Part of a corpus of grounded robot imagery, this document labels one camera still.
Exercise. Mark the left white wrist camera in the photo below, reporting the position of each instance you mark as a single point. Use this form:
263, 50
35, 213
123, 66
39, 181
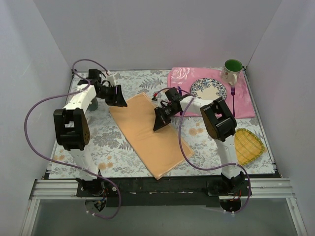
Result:
112, 77

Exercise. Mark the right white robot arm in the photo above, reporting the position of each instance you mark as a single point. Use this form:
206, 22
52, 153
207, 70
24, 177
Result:
220, 125

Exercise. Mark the purple fork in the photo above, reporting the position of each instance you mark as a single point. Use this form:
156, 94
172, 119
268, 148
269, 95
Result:
233, 101

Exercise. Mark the aluminium frame rail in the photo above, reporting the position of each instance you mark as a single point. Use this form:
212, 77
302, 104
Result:
70, 189

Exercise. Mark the purple knife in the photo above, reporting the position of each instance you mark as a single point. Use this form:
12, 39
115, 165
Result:
179, 89

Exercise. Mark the yellow bamboo mat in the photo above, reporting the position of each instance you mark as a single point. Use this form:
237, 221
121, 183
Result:
248, 146

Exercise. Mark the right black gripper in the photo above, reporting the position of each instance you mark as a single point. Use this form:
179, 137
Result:
163, 115

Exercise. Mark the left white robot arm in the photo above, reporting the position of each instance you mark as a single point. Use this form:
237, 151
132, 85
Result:
71, 126

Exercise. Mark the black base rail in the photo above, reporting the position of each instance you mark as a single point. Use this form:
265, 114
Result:
114, 198

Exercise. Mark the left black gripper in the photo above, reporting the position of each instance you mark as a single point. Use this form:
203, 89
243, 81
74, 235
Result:
115, 94

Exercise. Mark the pink floral placemat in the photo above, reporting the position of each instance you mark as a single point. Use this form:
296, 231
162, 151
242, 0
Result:
185, 76

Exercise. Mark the blue floral plate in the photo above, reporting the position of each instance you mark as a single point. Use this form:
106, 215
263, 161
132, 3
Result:
208, 89

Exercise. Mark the orange satin napkin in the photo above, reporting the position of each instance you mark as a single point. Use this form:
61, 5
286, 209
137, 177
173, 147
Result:
159, 151

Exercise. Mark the grey mug white inside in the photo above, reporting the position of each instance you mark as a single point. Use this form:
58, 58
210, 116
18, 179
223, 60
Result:
93, 105

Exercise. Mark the floral mug green inside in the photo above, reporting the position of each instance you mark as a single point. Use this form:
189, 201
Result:
230, 72

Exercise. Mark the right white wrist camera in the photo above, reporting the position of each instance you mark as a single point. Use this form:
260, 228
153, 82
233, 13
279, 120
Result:
154, 98

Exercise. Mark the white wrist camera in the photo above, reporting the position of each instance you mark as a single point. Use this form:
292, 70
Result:
154, 98
112, 77

